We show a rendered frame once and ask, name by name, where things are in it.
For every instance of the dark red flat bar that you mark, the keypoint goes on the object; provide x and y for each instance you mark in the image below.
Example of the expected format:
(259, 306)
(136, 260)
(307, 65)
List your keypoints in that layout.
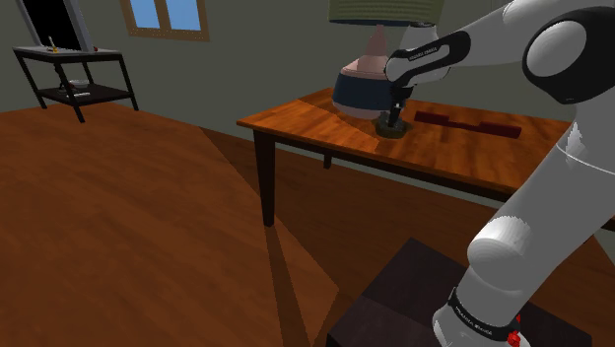
(468, 124)

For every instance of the dark robot stand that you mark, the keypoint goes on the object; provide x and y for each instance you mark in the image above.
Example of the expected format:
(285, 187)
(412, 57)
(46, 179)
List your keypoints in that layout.
(399, 293)

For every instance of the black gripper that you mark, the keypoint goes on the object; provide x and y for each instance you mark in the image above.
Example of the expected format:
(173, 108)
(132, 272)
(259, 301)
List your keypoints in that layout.
(398, 103)

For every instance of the pink blue table lamp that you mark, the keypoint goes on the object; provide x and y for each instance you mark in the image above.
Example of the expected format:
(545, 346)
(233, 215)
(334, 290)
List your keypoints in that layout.
(360, 91)

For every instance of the black shelf table with screen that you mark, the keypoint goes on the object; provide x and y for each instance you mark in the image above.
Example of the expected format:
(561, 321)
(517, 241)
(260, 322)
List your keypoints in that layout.
(91, 93)

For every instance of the dark olive round dish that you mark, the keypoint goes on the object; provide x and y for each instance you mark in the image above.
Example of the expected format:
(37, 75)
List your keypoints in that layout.
(403, 130)

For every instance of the brown wooden table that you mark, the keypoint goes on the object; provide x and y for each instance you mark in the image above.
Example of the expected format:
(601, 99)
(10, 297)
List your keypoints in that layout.
(451, 153)

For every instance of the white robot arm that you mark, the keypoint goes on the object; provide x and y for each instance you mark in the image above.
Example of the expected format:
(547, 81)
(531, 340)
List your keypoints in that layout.
(538, 202)

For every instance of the wooden framed window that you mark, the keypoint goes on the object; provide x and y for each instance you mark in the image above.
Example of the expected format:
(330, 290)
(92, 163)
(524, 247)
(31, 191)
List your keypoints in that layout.
(165, 17)

